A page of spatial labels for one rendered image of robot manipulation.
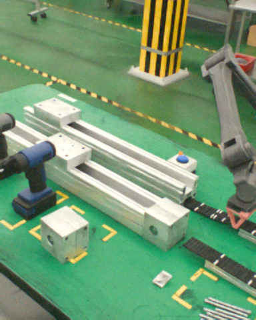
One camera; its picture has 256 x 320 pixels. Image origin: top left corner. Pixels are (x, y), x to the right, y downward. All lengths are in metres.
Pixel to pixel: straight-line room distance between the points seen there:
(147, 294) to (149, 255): 0.14
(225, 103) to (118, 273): 0.59
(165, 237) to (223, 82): 0.52
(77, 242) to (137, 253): 0.18
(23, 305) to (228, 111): 1.11
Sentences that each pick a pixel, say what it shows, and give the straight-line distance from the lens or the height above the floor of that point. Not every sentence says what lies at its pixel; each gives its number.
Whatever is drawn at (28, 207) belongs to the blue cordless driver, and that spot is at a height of 0.83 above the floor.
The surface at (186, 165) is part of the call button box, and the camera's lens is 1.58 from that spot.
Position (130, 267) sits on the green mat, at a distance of 1.24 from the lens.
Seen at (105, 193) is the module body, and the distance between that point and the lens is 1.36.
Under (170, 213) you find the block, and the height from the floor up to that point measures 0.87.
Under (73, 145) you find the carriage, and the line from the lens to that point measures 1.52.
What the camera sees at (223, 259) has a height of 0.81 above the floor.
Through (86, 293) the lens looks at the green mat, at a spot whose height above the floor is 0.78.
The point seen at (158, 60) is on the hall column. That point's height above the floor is 0.22.
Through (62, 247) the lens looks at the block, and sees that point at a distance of 1.21.
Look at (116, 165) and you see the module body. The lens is 1.57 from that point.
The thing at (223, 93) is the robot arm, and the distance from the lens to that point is 1.41.
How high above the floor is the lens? 1.65
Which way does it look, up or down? 30 degrees down
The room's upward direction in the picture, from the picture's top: 5 degrees clockwise
